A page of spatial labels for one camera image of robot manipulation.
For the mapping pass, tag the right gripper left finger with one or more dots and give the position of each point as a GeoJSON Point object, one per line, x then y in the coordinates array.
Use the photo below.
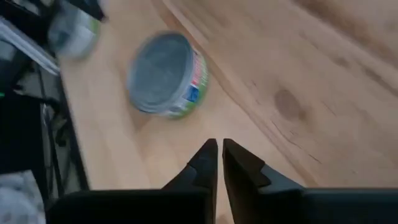
{"type": "Point", "coordinates": [199, 174]}

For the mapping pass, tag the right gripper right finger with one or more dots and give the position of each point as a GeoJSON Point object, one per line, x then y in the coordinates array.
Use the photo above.
{"type": "Point", "coordinates": [245, 180]}

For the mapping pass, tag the green white tuna can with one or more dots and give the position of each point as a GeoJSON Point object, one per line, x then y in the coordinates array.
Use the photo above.
{"type": "Point", "coordinates": [161, 71]}
{"type": "Point", "coordinates": [74, 34]}

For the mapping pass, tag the grey metal bar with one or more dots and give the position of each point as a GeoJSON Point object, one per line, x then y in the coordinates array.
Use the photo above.
{"type": "Point", "coordinates": [28, 43]}

